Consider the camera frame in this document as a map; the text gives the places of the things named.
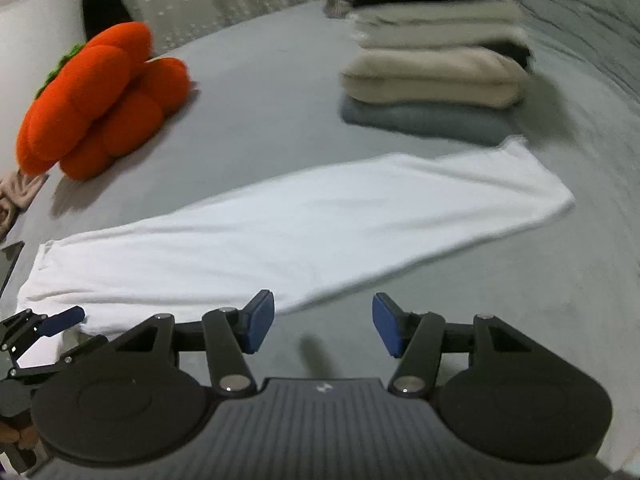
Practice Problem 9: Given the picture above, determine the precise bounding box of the orange pumpkin plush pillow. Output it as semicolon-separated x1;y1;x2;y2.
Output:
15;21;192;181

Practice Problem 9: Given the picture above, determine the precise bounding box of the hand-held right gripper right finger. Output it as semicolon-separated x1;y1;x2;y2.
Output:
371;292;543;401

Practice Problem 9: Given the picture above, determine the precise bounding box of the white garment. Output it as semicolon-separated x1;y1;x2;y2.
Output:
17;140;577;356

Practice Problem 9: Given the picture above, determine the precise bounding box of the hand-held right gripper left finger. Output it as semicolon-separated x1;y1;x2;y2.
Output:
107;289;277;397

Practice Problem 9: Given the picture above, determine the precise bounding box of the person's left hand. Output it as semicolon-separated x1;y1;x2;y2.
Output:
0;417;39;449

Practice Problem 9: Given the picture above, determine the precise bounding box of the grey quilted blanket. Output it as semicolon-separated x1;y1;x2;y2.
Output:
520;0;640;126

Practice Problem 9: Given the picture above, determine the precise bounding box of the grey bed sheet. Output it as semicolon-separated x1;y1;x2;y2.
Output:
0;0;640;461

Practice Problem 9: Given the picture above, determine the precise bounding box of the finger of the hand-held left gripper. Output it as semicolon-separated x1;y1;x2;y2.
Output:
0;305;86;357
7;335;109;379

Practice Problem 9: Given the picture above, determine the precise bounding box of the crumpled beige garment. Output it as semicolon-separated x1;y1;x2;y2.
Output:
0;169;51;241

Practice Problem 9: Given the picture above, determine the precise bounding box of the black tablet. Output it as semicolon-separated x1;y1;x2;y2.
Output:
0;241;26;301

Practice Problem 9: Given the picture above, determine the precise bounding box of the stack of folded clothes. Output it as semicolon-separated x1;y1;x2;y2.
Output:
322;0;537;147

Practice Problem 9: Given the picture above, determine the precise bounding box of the black hanging garment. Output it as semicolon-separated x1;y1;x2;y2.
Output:
81;0;132;43

